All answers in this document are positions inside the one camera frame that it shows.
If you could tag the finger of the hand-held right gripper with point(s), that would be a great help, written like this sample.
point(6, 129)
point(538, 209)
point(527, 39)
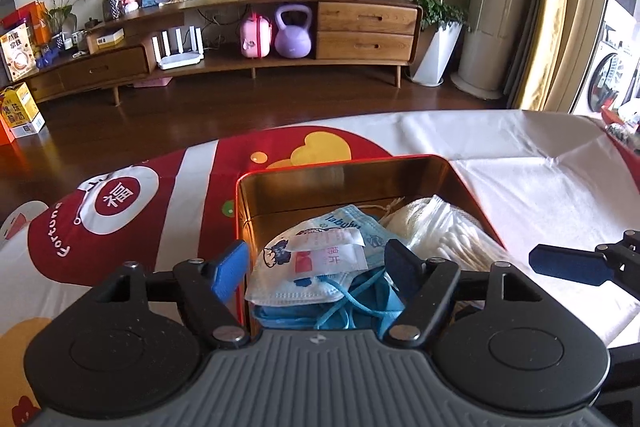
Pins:
point(570, 263)

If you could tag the pink toy bag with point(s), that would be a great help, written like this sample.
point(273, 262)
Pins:
point(256, 36)

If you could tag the purple kettlebell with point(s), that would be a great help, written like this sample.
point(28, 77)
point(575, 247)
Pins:
point(294, 34)

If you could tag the white cartoon face mask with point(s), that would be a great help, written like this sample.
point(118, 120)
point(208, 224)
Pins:
point(300, 272)

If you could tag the yellow carton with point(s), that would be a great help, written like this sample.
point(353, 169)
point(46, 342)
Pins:
point(22, 112)

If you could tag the red metal tin box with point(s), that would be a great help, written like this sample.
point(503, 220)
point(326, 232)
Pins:
point(320, 184)

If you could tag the orange gift box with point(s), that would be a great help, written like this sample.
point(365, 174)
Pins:
point(36, 23)

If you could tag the small leafy potted plant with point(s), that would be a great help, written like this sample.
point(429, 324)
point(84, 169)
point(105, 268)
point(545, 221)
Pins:
point(57, 19)

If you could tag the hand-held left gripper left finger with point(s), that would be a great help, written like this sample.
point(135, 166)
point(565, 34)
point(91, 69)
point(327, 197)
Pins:
point(230, 269)

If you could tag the yellow curtain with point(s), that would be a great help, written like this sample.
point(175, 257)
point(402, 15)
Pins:
point(555, 7)

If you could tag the beige standing air conditioner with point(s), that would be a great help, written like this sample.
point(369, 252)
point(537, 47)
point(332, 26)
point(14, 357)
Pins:
point(495, 7)

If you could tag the yellow and white box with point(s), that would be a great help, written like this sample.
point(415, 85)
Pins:
point(106, 40)

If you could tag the white cloth sheet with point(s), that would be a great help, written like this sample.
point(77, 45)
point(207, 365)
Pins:
point(525, 177)

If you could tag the printed red and yellow tablecloth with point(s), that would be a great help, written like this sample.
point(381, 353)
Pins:
point(150, 207)

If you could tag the wooden media cabinet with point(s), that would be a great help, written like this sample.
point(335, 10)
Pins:
point(365, 27)

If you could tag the brown snack box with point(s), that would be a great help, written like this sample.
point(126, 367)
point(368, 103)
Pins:
point(17, 54)

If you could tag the white router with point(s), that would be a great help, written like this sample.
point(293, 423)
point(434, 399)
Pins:
point(177, 52)

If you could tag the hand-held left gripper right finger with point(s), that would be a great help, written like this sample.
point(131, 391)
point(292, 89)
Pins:
point(402, 264)

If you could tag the pink flat mat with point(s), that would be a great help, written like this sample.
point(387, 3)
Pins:
point(152, 82)

